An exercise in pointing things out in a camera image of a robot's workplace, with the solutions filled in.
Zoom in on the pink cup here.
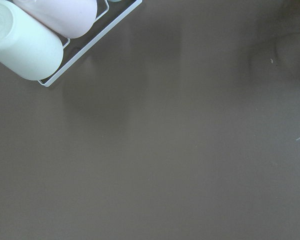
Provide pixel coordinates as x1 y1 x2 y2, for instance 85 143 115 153
13 0 98 39

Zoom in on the mint green cup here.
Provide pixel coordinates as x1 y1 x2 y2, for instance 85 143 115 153
0 0 64 81

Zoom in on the white wire cup rack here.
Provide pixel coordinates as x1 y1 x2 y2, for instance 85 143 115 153
39 0 143 87

